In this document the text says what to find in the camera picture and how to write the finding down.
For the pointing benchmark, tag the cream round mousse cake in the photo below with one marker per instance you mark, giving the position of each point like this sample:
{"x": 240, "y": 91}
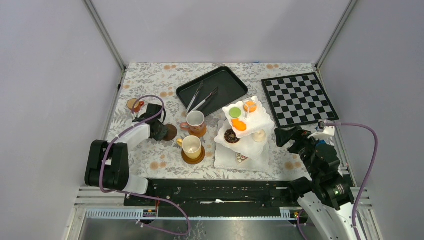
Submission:
{"x": 259, "y": 136}

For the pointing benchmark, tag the large brown saucer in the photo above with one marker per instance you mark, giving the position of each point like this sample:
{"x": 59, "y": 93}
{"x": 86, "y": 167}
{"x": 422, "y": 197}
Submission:
{"x": 195, "y": 161}

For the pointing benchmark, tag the black serving tray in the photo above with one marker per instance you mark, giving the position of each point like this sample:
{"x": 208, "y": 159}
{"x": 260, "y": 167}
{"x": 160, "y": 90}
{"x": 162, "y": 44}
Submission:
{"x": 230, "y": 89}

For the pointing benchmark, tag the black and grey chessboard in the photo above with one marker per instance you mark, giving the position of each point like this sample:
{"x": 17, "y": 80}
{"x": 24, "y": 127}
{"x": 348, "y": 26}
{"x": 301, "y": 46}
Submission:
{"x": 298, "y": 100}

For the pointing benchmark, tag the chocolate sprinkle donut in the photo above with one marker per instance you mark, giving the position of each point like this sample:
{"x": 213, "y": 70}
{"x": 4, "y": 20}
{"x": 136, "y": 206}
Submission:
{"x": 231, "y": 137}

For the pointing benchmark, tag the orange macaron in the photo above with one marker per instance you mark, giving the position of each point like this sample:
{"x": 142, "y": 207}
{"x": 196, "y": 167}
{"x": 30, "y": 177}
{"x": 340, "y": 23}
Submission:
{"x": 250, "y": 106}

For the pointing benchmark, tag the small tan saucer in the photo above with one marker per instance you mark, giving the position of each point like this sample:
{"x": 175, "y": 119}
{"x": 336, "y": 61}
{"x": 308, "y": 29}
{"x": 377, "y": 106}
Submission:
{"x": 199, "y": 134}

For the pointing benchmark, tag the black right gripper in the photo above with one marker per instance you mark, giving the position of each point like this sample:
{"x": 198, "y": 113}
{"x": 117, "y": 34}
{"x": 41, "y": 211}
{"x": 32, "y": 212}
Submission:
{"x": 283, "y": 135}

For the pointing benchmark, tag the green macaron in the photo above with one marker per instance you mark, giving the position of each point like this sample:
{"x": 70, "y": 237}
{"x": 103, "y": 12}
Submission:
{"x": 235, "y": 112}

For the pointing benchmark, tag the yellow cup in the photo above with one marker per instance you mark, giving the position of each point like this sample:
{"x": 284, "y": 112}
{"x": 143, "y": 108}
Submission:
{"x": 191, "y": 146}

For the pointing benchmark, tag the dark brown saucer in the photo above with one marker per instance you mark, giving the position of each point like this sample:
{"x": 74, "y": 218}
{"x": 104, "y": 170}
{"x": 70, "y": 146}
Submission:
{"x": 171, "y": 132}

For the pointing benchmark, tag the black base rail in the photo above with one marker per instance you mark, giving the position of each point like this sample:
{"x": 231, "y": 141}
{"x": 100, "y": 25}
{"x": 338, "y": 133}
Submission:
{"x": 227, "y": 198}

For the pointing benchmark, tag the orange fish pastry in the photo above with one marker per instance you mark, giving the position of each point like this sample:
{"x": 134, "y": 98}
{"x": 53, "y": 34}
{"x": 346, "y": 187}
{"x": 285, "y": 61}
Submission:
{"x": 238, "y": 124}

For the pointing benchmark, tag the white cup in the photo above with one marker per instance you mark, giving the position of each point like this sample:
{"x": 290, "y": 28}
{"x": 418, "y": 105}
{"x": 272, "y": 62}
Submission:
{"x": 135, "y": 105}

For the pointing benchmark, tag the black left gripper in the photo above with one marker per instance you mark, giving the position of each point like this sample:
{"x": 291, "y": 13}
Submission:
{"x": 164, "y": 132}

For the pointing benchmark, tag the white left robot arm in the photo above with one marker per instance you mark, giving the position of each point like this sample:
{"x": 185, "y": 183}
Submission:
{"x": 108, "y": 162}

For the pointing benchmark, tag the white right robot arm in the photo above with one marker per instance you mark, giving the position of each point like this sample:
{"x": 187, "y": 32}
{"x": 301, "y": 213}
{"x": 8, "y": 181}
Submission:
{"x": 331, "y": 192}

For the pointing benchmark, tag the white three-tier dessert stand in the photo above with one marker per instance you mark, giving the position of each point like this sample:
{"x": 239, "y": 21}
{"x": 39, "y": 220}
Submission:
{"x": 258, "y": 153}

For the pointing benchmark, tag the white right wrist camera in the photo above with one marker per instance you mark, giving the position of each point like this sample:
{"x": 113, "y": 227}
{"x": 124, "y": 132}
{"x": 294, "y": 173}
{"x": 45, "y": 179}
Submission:
{"x": 324, "y": 130}

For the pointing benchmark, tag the silver serving tongs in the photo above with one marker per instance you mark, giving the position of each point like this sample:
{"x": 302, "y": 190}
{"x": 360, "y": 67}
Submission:
{"x": 196, "y": 103}

